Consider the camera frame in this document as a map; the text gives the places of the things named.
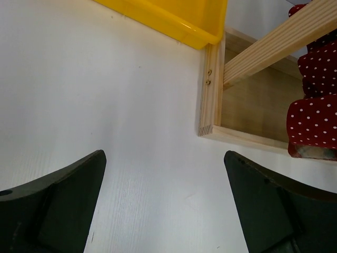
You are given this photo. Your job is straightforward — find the yellow plastic bin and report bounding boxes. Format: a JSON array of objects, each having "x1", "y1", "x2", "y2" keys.
[{"x1": 97, "y1": 0, "x2": 227, "y2": 50}]

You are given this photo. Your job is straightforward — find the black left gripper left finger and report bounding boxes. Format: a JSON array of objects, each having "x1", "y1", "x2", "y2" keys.
[{"x1": 1, "y1": 150, "x2": 106, "y2": 252}]

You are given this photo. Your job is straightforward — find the wooden clothes rack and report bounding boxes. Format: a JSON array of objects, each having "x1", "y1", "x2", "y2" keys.
[{"x1": 198, "y1": 1, "x2": 336, "y2": 154}]

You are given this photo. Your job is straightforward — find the red polka dot skirt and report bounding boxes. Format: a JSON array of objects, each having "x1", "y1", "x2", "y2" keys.
[{"x1": 286, "y1": 4, "x2": 337, "y2": 160}]

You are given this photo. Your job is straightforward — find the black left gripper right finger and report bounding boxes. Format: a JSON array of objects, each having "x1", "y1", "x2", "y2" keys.
[{"x1": 224, "y1": 151, "x2": 336, "y2": 252}]

